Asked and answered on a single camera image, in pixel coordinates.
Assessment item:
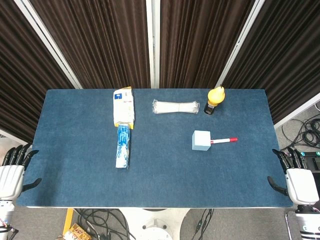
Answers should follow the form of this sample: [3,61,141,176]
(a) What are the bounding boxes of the bagged white cable ties bundle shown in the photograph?
[151,99,201,115]

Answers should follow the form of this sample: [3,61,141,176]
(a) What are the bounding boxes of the light blue cube block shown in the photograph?
[191,129,212,152]

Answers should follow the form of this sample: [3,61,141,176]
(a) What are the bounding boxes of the black foot pedal box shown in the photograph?
[303,154,320,173]

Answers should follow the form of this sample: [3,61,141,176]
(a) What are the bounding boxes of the black cable with inline box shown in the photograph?
[191,208,216,240]

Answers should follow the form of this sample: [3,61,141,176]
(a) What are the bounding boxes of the black floor cable tangle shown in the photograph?
[73,208,137,240]

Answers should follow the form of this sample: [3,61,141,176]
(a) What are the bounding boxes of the white metal frame post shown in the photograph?
[214,0,266,89]
[145,0,161,89]
[13,0,83,90]

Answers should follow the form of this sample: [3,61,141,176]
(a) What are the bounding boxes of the red and white marker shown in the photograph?
[210,137,239,145]

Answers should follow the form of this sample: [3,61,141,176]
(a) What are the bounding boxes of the dark brown pleated curtain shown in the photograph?
[0,0,76,145]
[29,0,151,90]
[159,0,256,89]
[221,0,320,125]

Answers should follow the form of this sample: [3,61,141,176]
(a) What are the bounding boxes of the black coiled floor cables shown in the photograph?
[281,117,320,151]

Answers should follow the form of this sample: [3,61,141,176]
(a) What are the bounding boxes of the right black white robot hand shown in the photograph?
[266,147,320,205]

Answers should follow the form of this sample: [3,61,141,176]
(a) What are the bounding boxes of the yellow printed cardboard box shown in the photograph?
[61,223,93,240]

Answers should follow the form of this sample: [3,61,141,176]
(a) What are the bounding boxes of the blue white plastic packet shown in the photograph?
[115,122,132,170]

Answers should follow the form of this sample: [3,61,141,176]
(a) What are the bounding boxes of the yellow table leg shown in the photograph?
[62,208,75,236]

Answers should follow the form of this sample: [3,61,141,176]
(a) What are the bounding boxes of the blue felt table mat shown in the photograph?
[16,88,294,208]

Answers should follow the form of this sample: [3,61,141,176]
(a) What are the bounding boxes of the white metal frame rail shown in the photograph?
[273,92,320,130]

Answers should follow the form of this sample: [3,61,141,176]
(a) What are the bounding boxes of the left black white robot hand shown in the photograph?
[0,143,43,201]

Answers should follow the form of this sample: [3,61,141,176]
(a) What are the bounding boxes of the dark bottle with yellow cap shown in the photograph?
[203,85,227,116]

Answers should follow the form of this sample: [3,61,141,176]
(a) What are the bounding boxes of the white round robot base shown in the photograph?
[119,207,191,240]

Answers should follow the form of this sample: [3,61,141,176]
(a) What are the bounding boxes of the white yellow paper package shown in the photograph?
[112,86,136,130]

